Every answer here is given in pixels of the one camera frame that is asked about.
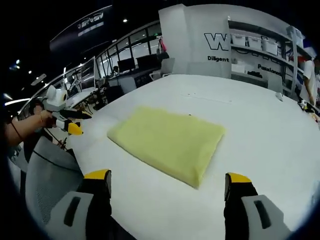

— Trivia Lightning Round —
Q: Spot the metal shelving rack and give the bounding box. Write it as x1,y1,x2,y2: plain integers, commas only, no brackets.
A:
227,16,315,97

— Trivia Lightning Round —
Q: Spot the grey hanging bag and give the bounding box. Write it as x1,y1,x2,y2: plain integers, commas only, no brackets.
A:
156,48,171,61

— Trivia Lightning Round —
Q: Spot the row of white storage bins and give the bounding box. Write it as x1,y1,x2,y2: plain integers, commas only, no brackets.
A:
230,34,280,56

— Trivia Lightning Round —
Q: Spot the thin dark wrist cord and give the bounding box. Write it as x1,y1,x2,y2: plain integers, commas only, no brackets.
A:
11,121,23,141

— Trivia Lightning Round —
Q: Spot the white table power strip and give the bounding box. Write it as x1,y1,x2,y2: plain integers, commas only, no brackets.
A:
179,92,233,104

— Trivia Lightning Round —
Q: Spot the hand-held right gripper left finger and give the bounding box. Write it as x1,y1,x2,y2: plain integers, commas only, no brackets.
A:
46,169,113,240

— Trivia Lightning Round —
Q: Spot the black desk monitor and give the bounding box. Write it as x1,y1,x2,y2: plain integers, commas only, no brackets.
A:
116,57,136,74
135,54,161,72

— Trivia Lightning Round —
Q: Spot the yellow blue grey garment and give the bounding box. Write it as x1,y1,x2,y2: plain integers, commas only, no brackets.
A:
106,106,227,190

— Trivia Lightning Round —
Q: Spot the grey office desk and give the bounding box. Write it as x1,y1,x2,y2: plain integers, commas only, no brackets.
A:
107,72,151,101

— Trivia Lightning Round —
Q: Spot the person's left hand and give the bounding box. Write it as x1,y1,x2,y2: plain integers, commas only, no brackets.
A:
39,110,58,129

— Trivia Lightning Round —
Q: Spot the dark overhead display banner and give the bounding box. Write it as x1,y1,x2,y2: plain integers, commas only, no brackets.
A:
49,4,114,52

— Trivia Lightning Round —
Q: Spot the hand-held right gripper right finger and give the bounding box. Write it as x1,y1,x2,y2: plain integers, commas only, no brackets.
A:
223,172,293,240

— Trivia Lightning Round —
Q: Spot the grey office chair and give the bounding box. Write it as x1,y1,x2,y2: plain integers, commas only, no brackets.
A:
149,57,176,81

